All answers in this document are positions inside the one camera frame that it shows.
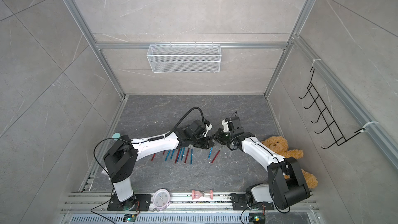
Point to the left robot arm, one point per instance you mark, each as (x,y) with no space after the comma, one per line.
(122,156)

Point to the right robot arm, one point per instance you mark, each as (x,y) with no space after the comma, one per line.
(286,182)

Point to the pink hourglass timer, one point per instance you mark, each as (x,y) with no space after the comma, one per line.
(197,194)

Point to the white wire mesh basket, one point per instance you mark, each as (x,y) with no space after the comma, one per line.
(184,58)

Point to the black wire hook rack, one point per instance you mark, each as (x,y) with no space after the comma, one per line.
(325,114)

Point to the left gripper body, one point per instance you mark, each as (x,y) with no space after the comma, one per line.
(202,142)

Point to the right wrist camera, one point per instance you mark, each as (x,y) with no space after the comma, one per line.
(227,125)

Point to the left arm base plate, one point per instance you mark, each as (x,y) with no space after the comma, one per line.
(139,201)

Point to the teal hourglass timer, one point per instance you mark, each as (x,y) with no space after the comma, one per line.
(116,136)

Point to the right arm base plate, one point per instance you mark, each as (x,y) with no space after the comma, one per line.
(243,201)

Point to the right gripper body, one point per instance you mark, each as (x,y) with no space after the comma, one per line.
(226,137)

